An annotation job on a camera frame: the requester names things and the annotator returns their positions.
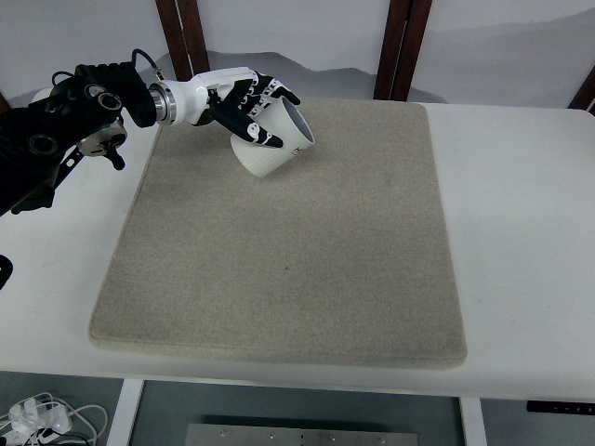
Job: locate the white ribbed cup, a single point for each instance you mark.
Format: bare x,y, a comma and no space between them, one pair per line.
290,136

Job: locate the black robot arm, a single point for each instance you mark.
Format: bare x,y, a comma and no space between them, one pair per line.
81,117

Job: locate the right brown wooden post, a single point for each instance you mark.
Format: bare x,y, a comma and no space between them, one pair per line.
403,36

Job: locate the far right brown post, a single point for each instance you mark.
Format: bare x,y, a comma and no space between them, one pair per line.
584,97

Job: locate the black control panel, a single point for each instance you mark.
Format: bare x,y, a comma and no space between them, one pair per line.
562,407

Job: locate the white power adapter with cables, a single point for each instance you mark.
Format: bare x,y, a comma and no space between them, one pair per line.
44,419

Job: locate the left brown wooden post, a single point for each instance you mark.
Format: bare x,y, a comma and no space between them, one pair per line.
184,36

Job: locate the white table leg frame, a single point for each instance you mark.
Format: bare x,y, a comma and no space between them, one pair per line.
125,413

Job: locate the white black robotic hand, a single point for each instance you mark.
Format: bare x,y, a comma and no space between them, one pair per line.
178,102

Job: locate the brown wooden post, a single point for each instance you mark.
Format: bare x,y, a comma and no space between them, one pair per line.
403,36
184,36

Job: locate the beige felt mat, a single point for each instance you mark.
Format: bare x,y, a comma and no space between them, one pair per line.
340,256

